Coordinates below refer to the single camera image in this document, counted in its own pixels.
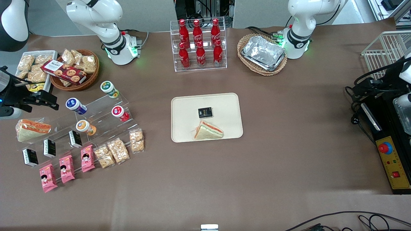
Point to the black yellow control box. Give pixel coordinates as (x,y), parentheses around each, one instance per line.
(393,166)

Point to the clear plastic container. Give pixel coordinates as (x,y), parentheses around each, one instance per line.
(404,112)

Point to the orange gum bottle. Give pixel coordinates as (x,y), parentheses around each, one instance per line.
(85,127)

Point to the brown round wicker basket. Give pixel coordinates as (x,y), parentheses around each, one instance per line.
(91,78)

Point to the red gum bottle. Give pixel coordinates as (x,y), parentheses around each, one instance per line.
(119,113)

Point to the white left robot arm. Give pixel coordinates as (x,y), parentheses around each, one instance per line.
(301,19)

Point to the wrapped triangle sandwich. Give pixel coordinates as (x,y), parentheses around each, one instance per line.
(208,131)
(32,130)

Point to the red cookie box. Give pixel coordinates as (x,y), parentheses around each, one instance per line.
(64,72)

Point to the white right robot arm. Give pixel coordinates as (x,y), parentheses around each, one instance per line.
(96,19)

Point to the yellow snack packet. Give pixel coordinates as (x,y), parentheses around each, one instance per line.
(36,87)

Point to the white plastic bin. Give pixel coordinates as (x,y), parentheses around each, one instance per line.
(53,54)

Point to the blue gum bottle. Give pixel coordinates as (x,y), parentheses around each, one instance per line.
(75,106)

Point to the light oval wicker basket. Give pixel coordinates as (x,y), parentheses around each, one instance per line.
(266,72)

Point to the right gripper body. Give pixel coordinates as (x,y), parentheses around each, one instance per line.
(15,95)

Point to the clear bag of puffed snacks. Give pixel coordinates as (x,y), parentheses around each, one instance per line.
(68,57)
(77,54)
(37,76)
(21,74)
(89,62)
(43,59)
(65,82)
(25,62)

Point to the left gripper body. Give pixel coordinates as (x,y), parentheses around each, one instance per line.
(392,79)

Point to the red cola bottle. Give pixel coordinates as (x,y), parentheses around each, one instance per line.
(183,30)
(218,54)
(197,30)
(215,29)
(184,57)
(200,56)

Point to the clear cereal bar pack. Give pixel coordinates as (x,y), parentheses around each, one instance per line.
(137,140)
(104,157)
(118,150)

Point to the beige serving tray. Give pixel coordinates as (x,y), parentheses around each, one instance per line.
(186,118)

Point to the aluminium foil tray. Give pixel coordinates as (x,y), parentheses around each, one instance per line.
(263,53)

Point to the clear acrylic stepped stand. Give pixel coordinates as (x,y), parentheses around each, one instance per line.
(106,128)

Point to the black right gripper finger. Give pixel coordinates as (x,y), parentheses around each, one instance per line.
(48,103)
(46,94)

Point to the pink snack pack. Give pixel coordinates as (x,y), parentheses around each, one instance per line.
(67,169)
(87,158)
(48,178)

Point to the clear acrylic bottle rack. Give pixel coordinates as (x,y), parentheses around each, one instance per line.
(207,69)

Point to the small black box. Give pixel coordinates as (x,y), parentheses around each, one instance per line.
(75,139)
(30,157)
(49,148)
(205,112)

